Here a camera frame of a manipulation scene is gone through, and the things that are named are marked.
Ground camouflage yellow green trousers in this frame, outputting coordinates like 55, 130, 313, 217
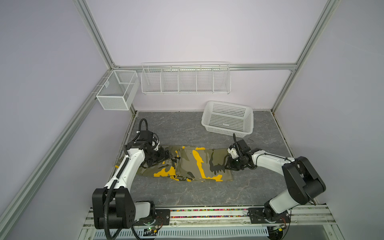
137, 145, 233, 182

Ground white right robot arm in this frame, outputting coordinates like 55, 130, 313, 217
226, 148, 326, 223

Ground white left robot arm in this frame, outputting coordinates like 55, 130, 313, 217
92, 141, 170, 230

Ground white plastic laundry basket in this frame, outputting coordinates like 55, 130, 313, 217
201, 101, 254, 138

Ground small white mesh box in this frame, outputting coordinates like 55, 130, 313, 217
96, 70, 140, 111

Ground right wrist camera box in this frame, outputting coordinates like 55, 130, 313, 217
228, 134, 252, 160

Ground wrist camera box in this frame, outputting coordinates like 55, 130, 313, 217
137, 130, 160, 149
228, 134, 252, 160

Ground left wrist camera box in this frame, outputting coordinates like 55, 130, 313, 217
137, 130, 160, 149

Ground long white wire shelf basket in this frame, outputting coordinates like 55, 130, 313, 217
141, 62, 232, 95

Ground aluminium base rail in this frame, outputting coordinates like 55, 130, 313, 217
77, 204, 343, 240

